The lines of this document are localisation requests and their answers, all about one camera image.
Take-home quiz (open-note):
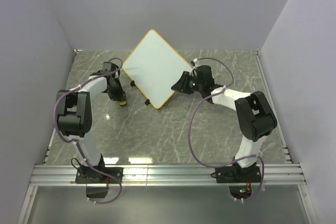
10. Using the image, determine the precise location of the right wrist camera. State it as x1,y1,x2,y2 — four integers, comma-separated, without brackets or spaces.
190,58,200,75

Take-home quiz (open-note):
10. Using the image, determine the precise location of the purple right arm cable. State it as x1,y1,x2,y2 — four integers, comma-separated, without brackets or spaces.
188,57,265,204

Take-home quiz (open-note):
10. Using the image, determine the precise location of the aluminium rail frame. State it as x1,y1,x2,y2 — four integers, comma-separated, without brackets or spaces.
17,49,308,224

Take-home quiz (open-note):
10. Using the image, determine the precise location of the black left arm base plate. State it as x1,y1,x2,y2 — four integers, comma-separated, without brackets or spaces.
75,166,123,184

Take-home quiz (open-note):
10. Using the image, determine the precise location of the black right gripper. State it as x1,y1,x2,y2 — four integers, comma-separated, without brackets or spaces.
171,73,203,96

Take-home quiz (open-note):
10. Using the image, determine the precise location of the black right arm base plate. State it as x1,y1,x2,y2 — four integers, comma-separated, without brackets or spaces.
211,163,262,184

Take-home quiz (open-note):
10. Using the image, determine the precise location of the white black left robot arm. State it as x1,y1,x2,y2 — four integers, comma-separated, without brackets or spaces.
54,60,127,183

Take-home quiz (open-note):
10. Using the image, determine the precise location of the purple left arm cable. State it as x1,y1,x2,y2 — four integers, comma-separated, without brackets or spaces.
54,57,124,205

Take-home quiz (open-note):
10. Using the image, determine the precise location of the yellow and black eraser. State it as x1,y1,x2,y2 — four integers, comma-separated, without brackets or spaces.
119,100,127,106

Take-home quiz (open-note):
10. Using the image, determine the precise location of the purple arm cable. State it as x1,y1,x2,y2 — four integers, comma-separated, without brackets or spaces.
54,57,124,205
188,57,265,204

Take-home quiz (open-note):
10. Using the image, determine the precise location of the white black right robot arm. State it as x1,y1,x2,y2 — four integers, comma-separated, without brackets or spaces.
171,65,277,182

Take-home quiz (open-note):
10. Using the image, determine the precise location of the yellow framed whiteboard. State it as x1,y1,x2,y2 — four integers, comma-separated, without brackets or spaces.
122,29,192,109

